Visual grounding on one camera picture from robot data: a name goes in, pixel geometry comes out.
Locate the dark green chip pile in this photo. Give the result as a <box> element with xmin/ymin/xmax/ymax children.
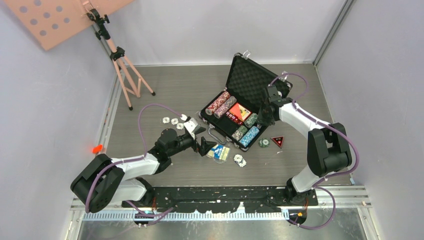
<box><xmin>258</xmin><ymin>138</ymin><xmax>270</xmax><ymax>148</ymax></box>

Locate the red playing card deck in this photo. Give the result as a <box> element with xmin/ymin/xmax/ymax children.
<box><xmin>229</xmin><ymin>102</ymin><xmax>252</xmax><ymax>122</ymax></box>

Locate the blue white chip lower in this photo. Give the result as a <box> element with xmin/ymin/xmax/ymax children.
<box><xmin>176</xmin><ymin>123</ymin><xmax>185</xmax><ymax>130</ymax></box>

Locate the pink music stand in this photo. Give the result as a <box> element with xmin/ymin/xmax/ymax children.
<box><xmin>5</xmin><ymin>0</ymin><xmax>156</xmax><ymax>110</ymax></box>

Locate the orange clip on rail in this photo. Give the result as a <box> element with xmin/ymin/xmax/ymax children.
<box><xmin>91</xmin><ymin>144</ymin><xmax>104</xmax><ymax>154</ymax></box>

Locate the red triangle all-in button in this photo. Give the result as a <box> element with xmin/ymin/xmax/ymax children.
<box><xmin>270</xmin><ymin>136</ymin><xmax>284</xmax><ymax>149</ymax></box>

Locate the black poker chip case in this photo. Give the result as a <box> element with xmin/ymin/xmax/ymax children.
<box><xmin>199</xmin><ymin>53</ymin><xmax>277</xmax><ymax>152</ymax></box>

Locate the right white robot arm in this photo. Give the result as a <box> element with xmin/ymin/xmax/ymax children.
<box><xmin>257</xmin><ymin>85</ymin><xmax>353</xmax><ymax>205</ymax></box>

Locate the green poker chip stack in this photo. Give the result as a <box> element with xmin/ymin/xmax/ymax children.
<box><xmin>244</xmin><ymin>113</ymin><xmax>258</xmax><ymax>128</ymax></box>

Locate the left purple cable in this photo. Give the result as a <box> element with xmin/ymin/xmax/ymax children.
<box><xmin>84</xmin><ymin>103</ymin><xmax>188</xmax><ymax>226</ymax></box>

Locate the red poker chip stack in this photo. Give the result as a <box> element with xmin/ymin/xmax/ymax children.
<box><xmin>205</xmin><ymin>91</ymin><xmax>231</xmax><ymax>116</ymax></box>

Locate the blue white chip pair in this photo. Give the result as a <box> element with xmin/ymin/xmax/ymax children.
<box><xmin>233</xmin><ymin>154</ymin><xmax>247</xmax><ymax>168</ymax></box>

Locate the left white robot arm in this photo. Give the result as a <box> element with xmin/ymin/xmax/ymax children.
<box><xmin>70</xmin><ymin>126</ymin><xmax>217</xmax><ymax>213</ymax></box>

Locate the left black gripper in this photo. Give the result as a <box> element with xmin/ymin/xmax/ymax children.
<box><xmin>167</xmin><ymin>127</ymin><xmax>216</xmax><ymax>157</ymax></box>

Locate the grey camo chip stack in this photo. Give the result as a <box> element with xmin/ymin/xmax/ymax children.
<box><xmin>231</xmin><ymin>125</ymin><xmax>248</xmax><ymax>141</ymax></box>

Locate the blue playing card deck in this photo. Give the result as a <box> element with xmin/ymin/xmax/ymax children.
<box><xmin>206</xmin><ymin>144</ymin><xmax>231</xmax><ymax>164</ymax></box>

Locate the purple cable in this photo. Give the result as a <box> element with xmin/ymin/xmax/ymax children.
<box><xmin>84</xmin><ymin>103</ymin><xmax>188</xmax><ymax>226</ymax></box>
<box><xmin>268</xmin><ymin>72</ymin><xmax>361</xmax><ymax>230</ymax></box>

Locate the light blue chip stack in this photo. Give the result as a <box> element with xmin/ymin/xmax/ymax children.
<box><xmin>239</xmin><ymin>126</ymin><xmax>260</xmax><ymax>147</ymax></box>

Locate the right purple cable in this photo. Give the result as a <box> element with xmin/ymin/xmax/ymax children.
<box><xmin>268</xmin><ymin>72</ymin><xmax>361</xmax><ymax>230</ymax></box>

